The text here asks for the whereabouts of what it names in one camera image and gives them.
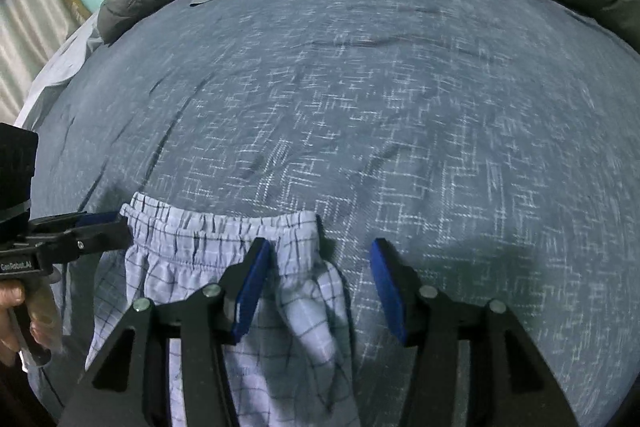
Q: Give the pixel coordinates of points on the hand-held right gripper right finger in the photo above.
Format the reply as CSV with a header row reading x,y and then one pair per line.
x,y
390,292

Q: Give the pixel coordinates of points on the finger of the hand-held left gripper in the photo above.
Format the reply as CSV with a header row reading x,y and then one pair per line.
x,y
90,239
95,219

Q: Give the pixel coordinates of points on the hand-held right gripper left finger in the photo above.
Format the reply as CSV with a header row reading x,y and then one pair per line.
x,y
250,292

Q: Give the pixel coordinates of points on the light blue plaid shorts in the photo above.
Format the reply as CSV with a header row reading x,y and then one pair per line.
x,y
295,307

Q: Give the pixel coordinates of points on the person's left hand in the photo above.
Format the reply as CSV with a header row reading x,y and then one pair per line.
x,y
42,317

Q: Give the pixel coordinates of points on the light grey bed sheet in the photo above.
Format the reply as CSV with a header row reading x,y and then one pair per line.
x,y
60,67

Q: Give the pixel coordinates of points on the white pleated curtain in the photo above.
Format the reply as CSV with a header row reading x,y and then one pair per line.
x,y
25,32

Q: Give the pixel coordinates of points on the bed with blue patterned sheet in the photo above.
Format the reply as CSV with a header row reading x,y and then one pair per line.
x,y
400,117

